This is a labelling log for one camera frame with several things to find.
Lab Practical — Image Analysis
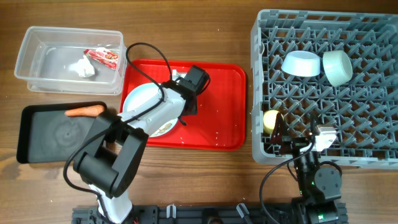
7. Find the yellow plastic cup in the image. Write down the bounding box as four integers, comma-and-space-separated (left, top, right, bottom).
262, 110, 280, 134

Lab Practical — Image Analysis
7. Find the light blue plate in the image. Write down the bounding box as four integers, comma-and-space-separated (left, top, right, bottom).
122, 83, 178, 131

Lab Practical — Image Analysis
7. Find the light blue bowl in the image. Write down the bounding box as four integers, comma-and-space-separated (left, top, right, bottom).
281, 50, 320, 77

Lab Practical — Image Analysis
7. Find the mint green bowl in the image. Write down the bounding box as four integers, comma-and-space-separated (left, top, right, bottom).
322, 50, 353, 87

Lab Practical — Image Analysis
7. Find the red snack wrapper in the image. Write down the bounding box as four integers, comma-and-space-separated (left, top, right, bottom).
83, 47, 119, 70

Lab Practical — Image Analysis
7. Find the orange carrot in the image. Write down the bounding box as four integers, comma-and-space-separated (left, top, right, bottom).
65, 105, 105, 117

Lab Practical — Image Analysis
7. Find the white tissue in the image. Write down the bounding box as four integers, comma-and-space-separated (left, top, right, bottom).
69, 55, 95, 78

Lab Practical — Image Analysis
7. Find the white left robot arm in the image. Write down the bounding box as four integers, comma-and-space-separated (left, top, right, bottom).
67, 65, 210, 223

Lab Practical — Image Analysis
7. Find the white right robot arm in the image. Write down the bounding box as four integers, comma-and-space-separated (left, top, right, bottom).
271, 113, 348, 223

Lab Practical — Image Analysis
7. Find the grey dishwasher rack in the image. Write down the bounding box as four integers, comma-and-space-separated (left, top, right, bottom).
251, 9, 397, 169

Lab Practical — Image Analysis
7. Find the red plastic tray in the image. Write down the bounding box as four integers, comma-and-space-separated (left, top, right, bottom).
121, 59, 246, 151

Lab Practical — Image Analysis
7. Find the clear plastic bin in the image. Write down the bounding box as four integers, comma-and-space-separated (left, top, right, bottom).
14, 26, 126, 95

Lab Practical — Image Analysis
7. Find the black plastic bin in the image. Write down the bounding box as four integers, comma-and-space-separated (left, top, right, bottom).
16, 101, 106, 164

